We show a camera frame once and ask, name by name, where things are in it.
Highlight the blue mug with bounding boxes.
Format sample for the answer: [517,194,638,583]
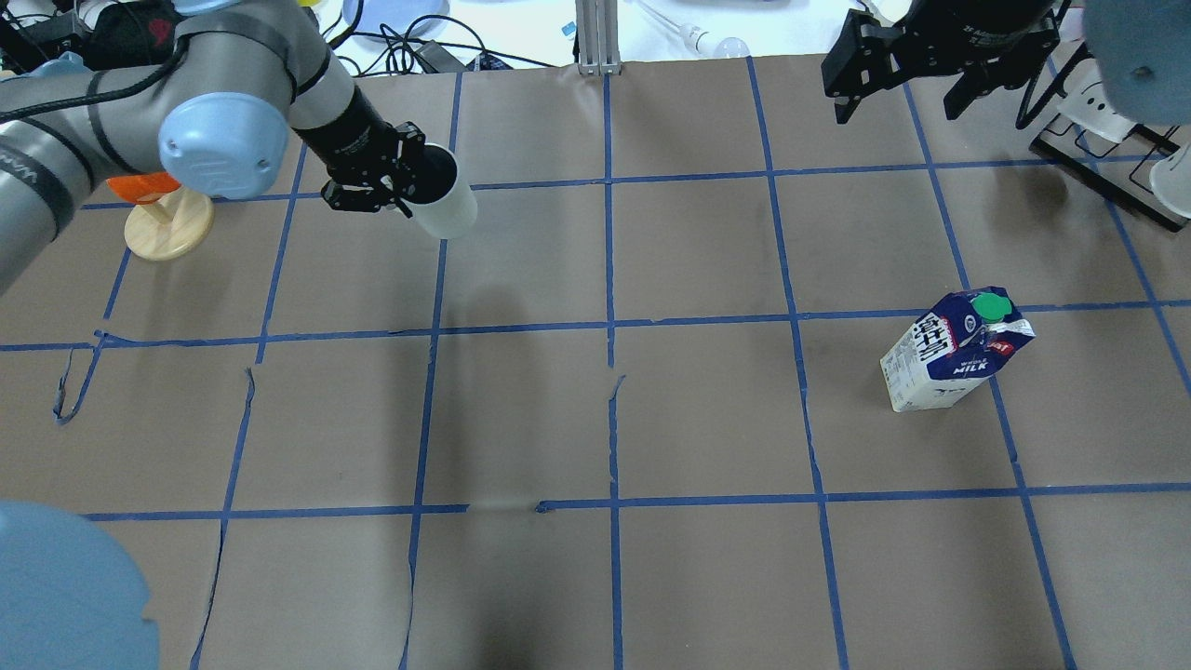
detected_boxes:
[27,51,94,79]

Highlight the white HOME mug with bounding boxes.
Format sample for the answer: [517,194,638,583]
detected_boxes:
[399,143,479,240]

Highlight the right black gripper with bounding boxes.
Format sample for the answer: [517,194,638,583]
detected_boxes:
[821,1,1059,126]

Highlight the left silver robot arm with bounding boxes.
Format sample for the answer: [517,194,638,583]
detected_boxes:
[4,1,476,292]

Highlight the white mug on rack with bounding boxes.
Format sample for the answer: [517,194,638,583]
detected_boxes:
[1149,145,1191,218]
[1058,60,1137,145]

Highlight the aluminium frame post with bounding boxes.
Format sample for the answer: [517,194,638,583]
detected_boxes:
[574,0,622,76]

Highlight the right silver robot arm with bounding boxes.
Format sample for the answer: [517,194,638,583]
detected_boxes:
[894,1,1187,129]

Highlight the orange mug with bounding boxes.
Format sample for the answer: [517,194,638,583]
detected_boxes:
[106,171,181,207]

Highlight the black power adapter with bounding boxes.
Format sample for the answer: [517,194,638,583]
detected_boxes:
[413,40,468,74]

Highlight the black wire mug rack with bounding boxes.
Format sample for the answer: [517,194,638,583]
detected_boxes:
[1029,44,1187,233]

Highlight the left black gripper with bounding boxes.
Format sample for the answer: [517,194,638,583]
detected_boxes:
[298,88,420,217]

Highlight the blue white milk carton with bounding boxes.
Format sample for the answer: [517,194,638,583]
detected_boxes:
[879,286,1037,414]

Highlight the blue plate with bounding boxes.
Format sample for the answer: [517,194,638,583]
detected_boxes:
[339,1,449,39]

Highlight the wooden mug tree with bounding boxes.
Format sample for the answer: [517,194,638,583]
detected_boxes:
[124,187,214,262]

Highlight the light bulb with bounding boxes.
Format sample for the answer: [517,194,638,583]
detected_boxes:
[635,1,750,60]

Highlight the black computer box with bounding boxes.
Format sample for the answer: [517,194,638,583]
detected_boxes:
[0,0,187,71]

